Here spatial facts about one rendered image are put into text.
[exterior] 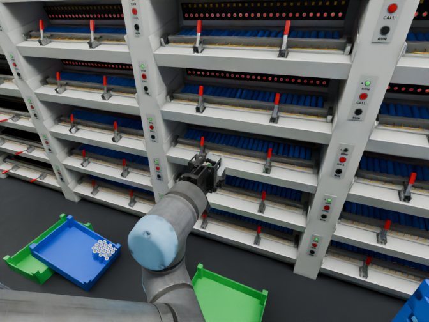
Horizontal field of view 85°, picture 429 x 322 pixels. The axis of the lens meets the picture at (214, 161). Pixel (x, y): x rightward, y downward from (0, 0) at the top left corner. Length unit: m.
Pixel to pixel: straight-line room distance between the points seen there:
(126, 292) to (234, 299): 0.45
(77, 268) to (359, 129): 1.22
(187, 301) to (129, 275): 0.76
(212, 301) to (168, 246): 0.70
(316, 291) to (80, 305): 0.99
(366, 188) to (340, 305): 0.51
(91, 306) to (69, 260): 0.95
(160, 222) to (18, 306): 0.21
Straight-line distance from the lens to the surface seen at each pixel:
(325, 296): 1.21
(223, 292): 1.12
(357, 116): 0.78
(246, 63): 0.77
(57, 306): 0.35
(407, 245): 1.11
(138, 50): 0.93
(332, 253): 1.20
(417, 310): 0.67
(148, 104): 0.96
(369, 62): 0.75
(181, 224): 0.45
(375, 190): 0.94
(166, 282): 0.51
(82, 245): 1.35
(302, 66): 0.75
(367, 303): 1.27
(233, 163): 0.92
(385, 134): 0.85
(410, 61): 0.79
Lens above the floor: 0.98
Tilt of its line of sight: 31 degrees down
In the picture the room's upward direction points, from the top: straight up
